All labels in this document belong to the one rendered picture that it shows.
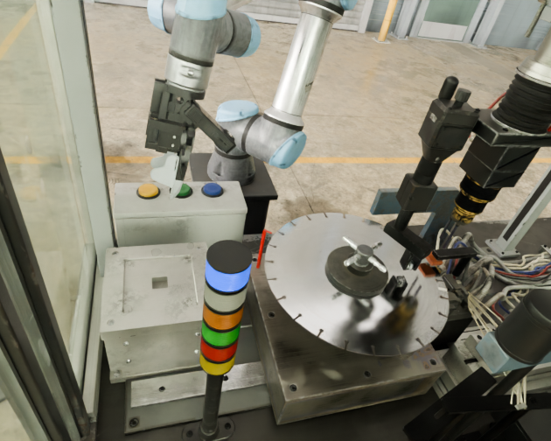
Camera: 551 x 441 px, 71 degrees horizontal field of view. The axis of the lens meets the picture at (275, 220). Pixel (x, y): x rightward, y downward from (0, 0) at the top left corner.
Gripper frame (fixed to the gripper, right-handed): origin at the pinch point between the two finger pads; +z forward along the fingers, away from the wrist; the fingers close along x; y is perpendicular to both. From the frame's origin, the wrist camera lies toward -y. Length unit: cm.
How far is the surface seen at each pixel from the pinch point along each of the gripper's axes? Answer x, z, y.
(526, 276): 11, 4, -94
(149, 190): -8.3, 5.3, 4.4
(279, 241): 14.2, 0.2, -18.3
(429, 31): -585, -98, -445
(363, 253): 24.4, -5.8, -28.8
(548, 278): 12, 3, -100
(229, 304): 41.9, -8.5, -1.9
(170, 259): 11.5, 8.7, -0.2
